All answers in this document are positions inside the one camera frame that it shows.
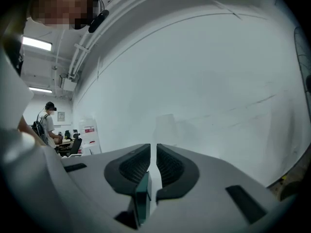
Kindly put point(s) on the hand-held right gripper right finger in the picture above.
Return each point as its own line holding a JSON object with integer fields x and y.
{"x": 189, "y": 175}

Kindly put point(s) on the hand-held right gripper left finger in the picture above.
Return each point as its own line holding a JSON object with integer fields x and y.
{"x": 114, "y": 172}

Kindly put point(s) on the person's right forearm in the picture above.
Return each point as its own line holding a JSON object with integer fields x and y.
{"x": 29, "y": 130}

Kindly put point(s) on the white junction box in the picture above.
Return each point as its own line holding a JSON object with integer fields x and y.
{"x": 68, "y": 84}

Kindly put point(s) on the white panel with red label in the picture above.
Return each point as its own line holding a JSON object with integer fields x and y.
{"x": 90, "y": 136}

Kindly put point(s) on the black office chair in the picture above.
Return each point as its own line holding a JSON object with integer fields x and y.
{"x": 75, "y": 145}

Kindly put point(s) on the wooden desk with clutter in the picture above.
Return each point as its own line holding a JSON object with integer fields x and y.
{"x": 66, "y": 143}

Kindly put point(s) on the narrow ceiling light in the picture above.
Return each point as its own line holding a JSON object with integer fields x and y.
{"x": 40, "y": 89}

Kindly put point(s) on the white ceiling conduit pipes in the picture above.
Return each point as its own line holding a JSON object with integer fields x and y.
{"x": 82, "y": 50}

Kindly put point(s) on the person's white shirt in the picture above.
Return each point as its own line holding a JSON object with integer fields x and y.
{"x": 12, "y": 93}

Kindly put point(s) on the large rectangular ceiling light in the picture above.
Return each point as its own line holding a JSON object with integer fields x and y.
{"x": 36, "y": 43}

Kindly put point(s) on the person's head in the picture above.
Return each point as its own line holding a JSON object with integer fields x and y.
{"x": 60, "y": 6}

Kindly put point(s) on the small wall sign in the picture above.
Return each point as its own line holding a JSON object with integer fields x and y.
{"x": 61, "y": 116}

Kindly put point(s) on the black head-worn camera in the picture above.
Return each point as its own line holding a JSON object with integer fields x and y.
{"x": 98, "y": 21}

